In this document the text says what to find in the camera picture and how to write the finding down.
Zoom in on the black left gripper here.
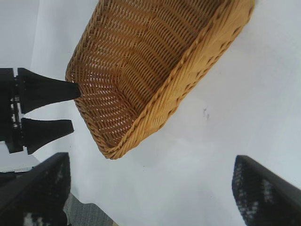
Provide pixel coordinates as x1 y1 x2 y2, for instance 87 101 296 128
0 67 82 155

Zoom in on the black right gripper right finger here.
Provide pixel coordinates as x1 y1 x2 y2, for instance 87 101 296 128
231 154 301 226

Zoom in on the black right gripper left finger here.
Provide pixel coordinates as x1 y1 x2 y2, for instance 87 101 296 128
0 152 71 226

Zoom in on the brown wicker basket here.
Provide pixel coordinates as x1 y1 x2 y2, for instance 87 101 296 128
65 0 256 160

